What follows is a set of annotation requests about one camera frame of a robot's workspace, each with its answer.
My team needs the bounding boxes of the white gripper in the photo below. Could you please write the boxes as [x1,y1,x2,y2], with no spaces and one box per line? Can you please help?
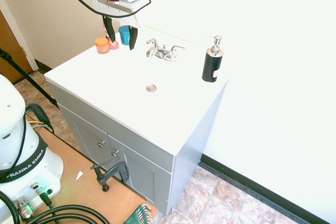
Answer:
[90,0,148,51]

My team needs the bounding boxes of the blue plastic cup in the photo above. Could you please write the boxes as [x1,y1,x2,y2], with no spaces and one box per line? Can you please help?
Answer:
[118,25,131,46]

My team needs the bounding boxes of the orange plastic cup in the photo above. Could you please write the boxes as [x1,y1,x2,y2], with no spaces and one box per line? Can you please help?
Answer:
[94,37,110,55]

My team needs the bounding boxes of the chrome faucet spout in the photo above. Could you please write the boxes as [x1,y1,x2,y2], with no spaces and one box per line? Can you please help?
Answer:
[145,47,167,59]

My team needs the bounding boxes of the black soap dispenser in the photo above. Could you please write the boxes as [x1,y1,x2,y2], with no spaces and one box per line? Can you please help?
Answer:
[201,35,224,83]

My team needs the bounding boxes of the black tripod leg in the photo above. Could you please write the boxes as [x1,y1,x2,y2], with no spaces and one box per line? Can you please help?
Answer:
[0,48,60,109]

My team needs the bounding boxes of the grey vanity cabinet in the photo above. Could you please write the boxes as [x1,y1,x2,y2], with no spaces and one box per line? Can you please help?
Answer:
[44,25,230,216]

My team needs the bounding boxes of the brown wooden door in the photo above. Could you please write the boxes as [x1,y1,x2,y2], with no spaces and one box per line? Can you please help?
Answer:
[0,9,33,84]

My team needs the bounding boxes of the plywood base board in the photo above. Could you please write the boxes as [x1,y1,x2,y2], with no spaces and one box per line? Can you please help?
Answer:
[28,126,159,224]

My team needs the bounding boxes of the green hex key set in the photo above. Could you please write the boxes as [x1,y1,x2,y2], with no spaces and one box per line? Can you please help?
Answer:
[123,204,153,224]

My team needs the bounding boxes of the chrome hot water handle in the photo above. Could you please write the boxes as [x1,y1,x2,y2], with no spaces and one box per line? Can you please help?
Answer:
[146,38,160,49]

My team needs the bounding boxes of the chrome cold water handle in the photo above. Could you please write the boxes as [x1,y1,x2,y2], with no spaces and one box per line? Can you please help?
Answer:
[167,45,187,59]

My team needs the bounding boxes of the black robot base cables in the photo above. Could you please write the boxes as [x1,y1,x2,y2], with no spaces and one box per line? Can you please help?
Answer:
[0,190,110,224]

